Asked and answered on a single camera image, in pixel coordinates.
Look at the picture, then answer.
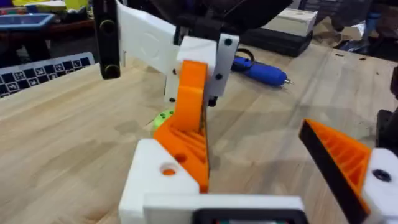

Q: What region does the black white checker marker board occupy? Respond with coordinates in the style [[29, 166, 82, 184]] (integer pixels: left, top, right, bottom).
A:
[[0, 52, 96, 99]]

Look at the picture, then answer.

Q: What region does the bare white left gripper left finger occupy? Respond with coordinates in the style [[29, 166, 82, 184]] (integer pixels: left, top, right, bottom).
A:
[[118, 138, 200, 224]]

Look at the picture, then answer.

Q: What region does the white orange left gripper right finger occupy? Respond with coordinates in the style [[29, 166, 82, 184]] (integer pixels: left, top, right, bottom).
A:
[[298, 118, 398, 224]]

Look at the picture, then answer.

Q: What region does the green disc with holes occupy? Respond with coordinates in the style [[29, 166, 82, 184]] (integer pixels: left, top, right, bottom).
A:
[[152, 108, 175, 135]]

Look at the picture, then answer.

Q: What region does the black flat case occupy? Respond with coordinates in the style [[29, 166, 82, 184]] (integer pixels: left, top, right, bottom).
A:
[[239, 27, 313, 58]]

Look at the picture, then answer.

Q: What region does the blue electric screwdriver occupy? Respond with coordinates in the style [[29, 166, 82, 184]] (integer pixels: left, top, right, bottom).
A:
[[231, 47, 294, 89]]

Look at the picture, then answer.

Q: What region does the blue tray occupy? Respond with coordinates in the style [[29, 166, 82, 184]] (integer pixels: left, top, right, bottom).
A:
[[0, 12, 56, 32]]

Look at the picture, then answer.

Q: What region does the black upright wrist plate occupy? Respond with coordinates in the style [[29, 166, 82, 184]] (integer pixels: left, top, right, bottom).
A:
[[92, 0, 121, 80]]

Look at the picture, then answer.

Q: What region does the orange ribbed wedge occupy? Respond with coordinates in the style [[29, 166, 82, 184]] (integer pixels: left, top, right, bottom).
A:
[[153, 107, 210, 194]]

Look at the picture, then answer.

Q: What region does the white flat box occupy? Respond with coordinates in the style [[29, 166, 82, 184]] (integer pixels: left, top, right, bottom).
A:
[[261, 7, 319, 38]]

